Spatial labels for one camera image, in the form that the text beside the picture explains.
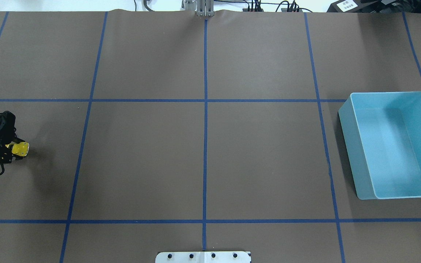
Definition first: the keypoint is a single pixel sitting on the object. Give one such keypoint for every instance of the yellow beetle toy car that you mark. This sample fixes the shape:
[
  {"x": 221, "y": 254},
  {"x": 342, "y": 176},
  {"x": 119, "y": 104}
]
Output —
[{"x": 19, "y": 150}]

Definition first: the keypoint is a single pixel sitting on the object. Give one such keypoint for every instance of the light blue plastic bin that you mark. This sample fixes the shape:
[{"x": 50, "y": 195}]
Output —
[{"x": 382, "y": 134}]

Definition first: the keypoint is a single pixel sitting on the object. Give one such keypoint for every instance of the black box with white label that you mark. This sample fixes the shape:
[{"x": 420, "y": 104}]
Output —
[{"x": 346, "y": 6}]

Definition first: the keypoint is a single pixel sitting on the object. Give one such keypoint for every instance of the aluminium frame post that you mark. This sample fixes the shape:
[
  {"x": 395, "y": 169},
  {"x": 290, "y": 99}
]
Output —
[{"x": 203, "y": 8}]

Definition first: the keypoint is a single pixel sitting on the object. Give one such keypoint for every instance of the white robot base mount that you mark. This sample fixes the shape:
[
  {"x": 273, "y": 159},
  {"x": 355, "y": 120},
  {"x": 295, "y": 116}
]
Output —
[{"x": 204, "y": 257}]

